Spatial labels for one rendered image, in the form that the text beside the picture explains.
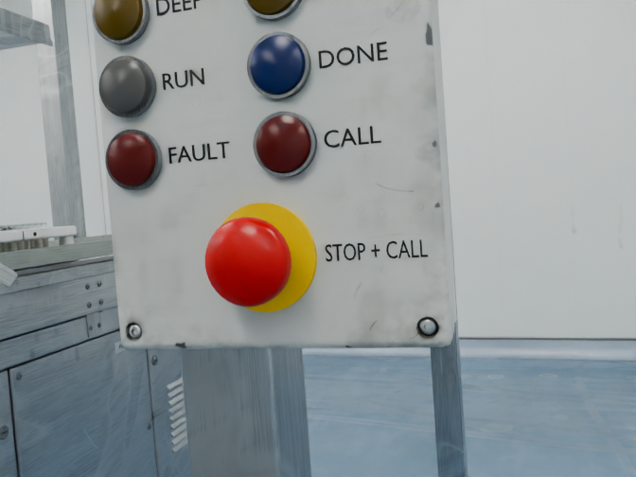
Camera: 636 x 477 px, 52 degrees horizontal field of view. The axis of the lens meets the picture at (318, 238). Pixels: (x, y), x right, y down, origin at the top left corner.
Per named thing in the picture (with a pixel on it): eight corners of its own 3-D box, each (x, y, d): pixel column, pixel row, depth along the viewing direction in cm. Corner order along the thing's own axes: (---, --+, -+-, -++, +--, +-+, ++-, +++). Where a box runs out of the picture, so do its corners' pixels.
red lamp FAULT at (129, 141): (153, 185, 32) (149, 128, 32) (105, 189, 32) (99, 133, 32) (162, 185, 32) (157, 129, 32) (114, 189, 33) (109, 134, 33)
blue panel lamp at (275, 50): (305, 90, 29) (300, 27, 29) (248, 97, 30) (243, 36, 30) (310, 93, 30) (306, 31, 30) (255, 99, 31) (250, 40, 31)
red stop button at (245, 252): (286, 309, 28) (279, 215, 28) (201, 310, 29) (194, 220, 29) (316, 292, 32) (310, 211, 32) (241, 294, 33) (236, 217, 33)
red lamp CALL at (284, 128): (311, 171, 29) (307, 109, 29) (254, 176, 30) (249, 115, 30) (316, 171, 30) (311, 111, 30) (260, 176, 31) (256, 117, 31)
